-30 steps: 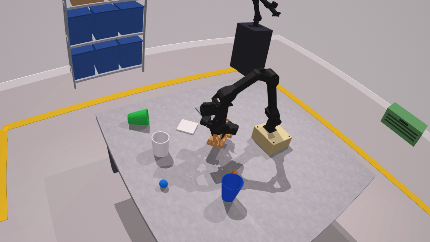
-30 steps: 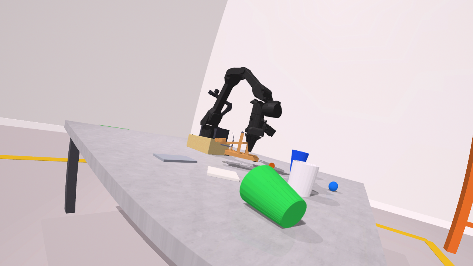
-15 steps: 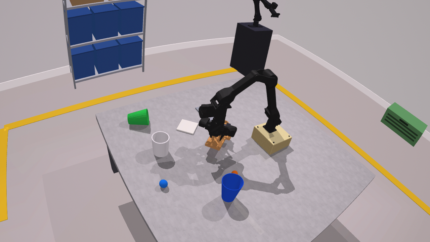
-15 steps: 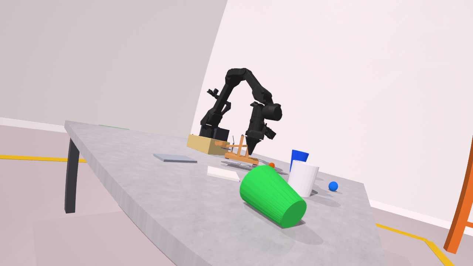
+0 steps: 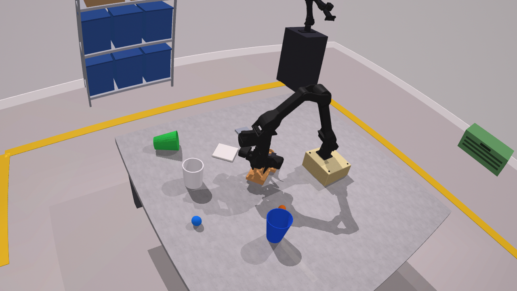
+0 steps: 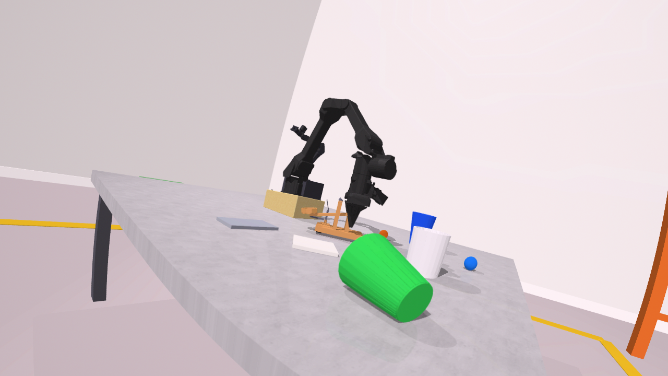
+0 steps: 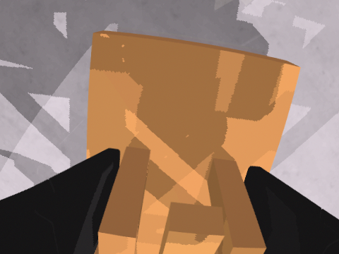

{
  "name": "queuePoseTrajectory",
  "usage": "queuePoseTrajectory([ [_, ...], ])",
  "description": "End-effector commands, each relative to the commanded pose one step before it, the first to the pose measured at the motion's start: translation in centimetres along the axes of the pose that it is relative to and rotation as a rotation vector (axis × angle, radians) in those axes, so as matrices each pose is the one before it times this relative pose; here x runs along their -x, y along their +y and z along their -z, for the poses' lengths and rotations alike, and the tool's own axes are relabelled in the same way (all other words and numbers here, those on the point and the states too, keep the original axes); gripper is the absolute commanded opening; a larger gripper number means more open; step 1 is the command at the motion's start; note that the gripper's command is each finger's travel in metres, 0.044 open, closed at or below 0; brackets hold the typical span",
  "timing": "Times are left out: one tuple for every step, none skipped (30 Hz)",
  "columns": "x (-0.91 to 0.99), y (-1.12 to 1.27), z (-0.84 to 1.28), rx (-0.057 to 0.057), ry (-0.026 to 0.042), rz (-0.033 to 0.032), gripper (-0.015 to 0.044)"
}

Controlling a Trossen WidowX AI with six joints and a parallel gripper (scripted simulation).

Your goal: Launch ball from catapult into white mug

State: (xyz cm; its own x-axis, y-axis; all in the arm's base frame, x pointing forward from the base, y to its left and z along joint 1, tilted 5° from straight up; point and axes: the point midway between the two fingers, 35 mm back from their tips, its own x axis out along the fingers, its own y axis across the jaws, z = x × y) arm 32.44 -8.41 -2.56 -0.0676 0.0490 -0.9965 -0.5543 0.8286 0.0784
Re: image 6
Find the green plastic cup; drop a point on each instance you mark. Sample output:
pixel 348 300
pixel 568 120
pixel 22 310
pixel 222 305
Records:
pixel 376 270

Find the white cup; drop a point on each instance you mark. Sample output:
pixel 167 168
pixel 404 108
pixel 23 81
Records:
pixel 427 250

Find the blue ball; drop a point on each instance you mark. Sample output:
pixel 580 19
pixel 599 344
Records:
pixel 470 263

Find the blue cup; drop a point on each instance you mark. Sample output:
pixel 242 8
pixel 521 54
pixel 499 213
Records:
pixel 421 220

